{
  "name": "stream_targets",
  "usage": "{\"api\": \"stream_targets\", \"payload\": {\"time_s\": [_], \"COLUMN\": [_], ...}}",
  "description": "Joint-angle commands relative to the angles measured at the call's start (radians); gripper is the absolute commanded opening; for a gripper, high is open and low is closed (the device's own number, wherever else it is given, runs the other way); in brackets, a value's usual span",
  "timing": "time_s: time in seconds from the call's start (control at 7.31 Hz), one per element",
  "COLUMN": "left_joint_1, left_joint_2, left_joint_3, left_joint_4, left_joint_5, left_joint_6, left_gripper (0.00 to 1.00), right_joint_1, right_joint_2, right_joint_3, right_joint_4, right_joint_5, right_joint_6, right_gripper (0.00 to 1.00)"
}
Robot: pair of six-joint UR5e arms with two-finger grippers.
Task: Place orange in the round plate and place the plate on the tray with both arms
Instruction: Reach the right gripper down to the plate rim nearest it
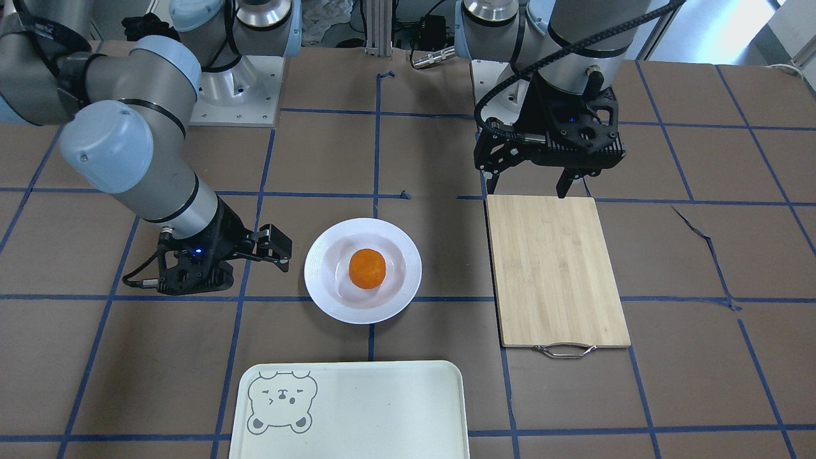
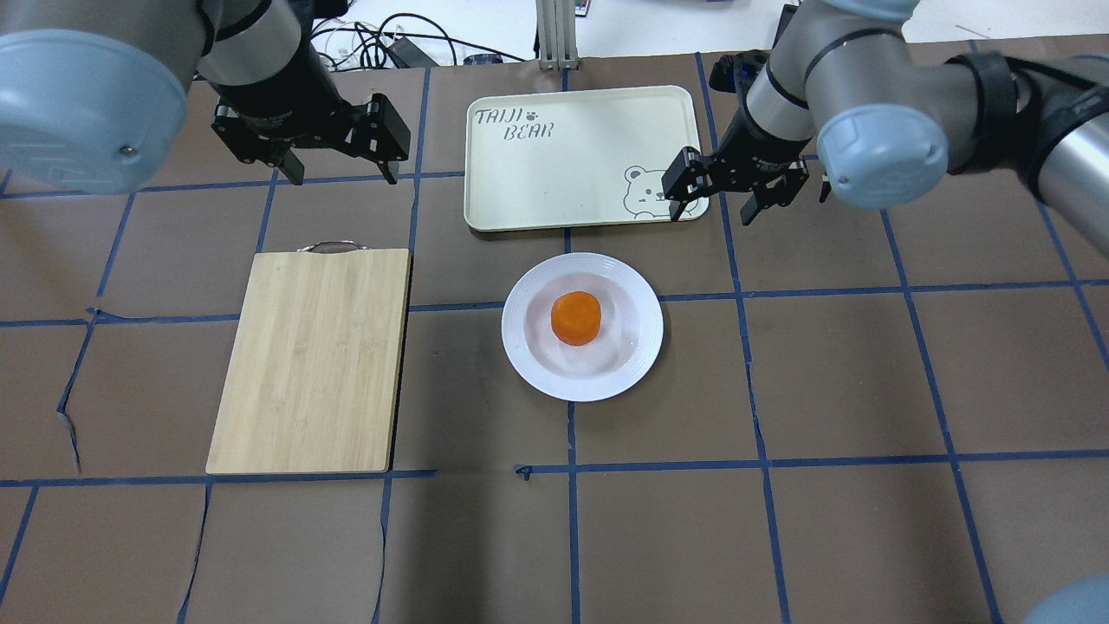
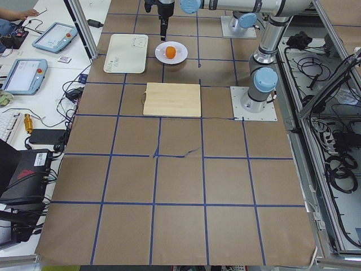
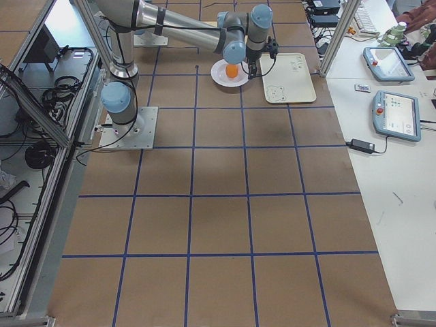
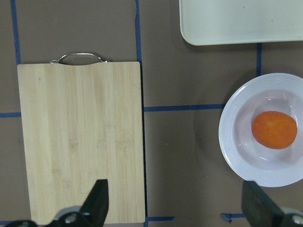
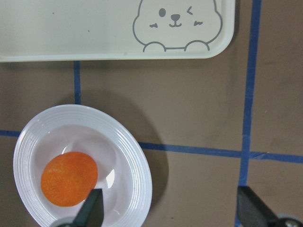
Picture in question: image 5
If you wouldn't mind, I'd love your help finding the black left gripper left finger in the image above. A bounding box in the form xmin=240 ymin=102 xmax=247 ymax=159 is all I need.
xmin=48 ymin=179 xmax=109 ymax=227

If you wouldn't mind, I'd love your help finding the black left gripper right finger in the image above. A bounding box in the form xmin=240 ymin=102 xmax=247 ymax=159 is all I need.
xmin=241 ymin=181 xmax=303 ymax=227

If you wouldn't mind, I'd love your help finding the orange fruit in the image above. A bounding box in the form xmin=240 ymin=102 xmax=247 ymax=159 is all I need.
xmin=251 ymin=111 xmax=298 ymax=149

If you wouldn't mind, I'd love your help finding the white round plate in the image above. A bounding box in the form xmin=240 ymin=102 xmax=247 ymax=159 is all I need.
xmin=218 ymin=73 xmax=303 ymax=187

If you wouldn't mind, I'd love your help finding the cream bear tray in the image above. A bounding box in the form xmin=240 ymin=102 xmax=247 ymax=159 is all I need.
xmin=179 ymin=0 xmax=303 ymax=46

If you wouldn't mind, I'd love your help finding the wooden cutting board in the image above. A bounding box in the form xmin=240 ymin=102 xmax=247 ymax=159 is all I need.
xmin=17 ymin=61 xmax=145 ymax=225

